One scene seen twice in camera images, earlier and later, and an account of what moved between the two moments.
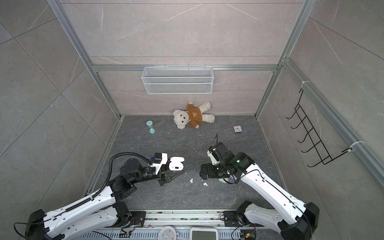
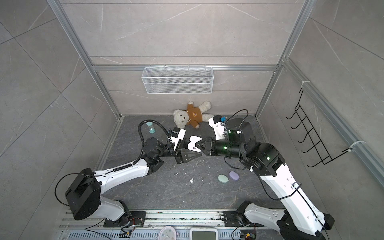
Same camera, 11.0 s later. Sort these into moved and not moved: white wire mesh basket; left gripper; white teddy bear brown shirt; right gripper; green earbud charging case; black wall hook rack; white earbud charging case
Moved: right gripper; left gripper; white earbud charging case
Not moved: white wire mesh basket; white teddy bear brown shirt; green earbud charging case; black wall hook rack
